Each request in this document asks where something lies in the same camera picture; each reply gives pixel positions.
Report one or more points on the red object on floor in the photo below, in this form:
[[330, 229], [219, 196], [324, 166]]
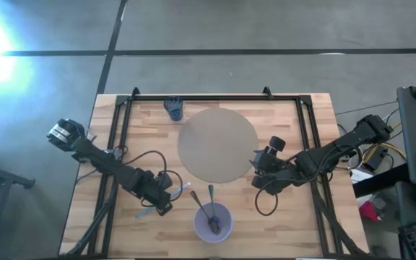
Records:
[[368, 211]]

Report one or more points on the black aluminium table frame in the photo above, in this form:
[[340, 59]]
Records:
[[211, 98]]

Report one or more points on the round tan placemat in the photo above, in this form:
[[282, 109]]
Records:
[[217, 145]]

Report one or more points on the dark metal fork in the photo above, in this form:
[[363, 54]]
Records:
[[197, 200]]

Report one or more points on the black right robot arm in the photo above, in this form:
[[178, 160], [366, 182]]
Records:
[[338, 150]]

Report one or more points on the dark metal floor stand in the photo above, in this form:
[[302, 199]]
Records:
[[5, 176]]

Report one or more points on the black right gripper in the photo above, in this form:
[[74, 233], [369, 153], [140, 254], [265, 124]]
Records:
[[276, 169]]

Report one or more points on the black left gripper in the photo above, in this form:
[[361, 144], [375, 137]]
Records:
[[150, 187]]

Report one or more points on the light blue drinking straw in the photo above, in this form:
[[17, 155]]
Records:
[[181, 189]]

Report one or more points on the lavender bowl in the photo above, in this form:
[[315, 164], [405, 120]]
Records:
[[202, 231]]

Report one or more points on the black desk leg bar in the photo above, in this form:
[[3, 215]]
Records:
[[377, 182]]

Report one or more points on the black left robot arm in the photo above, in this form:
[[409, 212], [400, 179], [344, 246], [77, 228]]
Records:
[[103, 162]]

